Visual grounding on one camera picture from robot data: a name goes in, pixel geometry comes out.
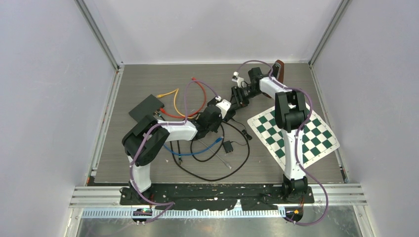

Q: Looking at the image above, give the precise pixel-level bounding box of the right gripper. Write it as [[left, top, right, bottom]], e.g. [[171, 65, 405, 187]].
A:
[[229, 86, 262, 112]]

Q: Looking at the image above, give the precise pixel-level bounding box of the small black blue switch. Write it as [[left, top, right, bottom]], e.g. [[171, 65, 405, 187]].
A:
[[207, 98, 238, 122]]

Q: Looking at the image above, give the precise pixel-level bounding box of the blue ethernet cable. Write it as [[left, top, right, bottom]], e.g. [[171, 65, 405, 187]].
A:
[[163, 137, 224, 157]]

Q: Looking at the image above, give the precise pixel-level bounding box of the black power adapter with cord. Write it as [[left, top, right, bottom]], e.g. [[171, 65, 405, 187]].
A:
[[222, 119, 252, 155]]

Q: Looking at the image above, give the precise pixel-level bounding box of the long black cable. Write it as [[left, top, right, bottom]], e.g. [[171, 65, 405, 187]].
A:
[[168, 121, 251, 183]]

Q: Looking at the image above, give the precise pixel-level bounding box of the yellow ethernet cable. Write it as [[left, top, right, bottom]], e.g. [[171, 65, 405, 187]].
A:
[[156, 88, 200, 119]]

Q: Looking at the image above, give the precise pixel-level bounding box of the red ethernet cable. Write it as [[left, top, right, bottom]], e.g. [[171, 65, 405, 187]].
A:
[[159, 77, 208, 119]]

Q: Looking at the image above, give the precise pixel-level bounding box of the dark grey network switch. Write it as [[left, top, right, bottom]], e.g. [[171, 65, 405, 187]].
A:
[[128, 94, 164, 122]]

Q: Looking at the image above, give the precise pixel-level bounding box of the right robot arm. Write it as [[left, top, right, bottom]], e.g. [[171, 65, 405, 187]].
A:
[[232, 72, 311, 203]]

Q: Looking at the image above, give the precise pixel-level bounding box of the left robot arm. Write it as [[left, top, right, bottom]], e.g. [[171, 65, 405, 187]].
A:
[[122, 106, 225, 204]]

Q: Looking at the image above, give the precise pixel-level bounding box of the brown metronome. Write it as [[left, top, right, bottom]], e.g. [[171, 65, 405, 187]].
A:
[[259, 60, 286, 98]]

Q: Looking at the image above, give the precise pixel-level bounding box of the green white chessboard mat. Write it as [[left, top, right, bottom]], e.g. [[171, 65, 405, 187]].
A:
[[247, 107, 340, 169]]

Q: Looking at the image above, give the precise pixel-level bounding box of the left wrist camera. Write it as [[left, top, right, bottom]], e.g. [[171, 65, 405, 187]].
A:
[[215, 96, 231, 119]]

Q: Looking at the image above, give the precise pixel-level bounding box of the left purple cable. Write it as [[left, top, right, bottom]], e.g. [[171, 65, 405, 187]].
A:
[[129, 80, 218, 223]]

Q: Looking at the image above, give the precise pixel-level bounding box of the purple cable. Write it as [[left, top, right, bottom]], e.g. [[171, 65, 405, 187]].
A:
[[129, 80, 218, 223], [236, 60, 329, 227]]

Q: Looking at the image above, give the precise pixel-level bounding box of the black ethernet cable teal boot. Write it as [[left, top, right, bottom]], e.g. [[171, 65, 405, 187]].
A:
[[176, 141, 183, 165]]

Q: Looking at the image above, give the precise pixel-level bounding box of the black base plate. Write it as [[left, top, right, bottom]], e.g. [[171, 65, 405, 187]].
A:
[[120, 183, 314, 211]]

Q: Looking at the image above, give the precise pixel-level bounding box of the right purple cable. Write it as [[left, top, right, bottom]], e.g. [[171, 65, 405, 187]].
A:
[[236, 60, 329, 227]]

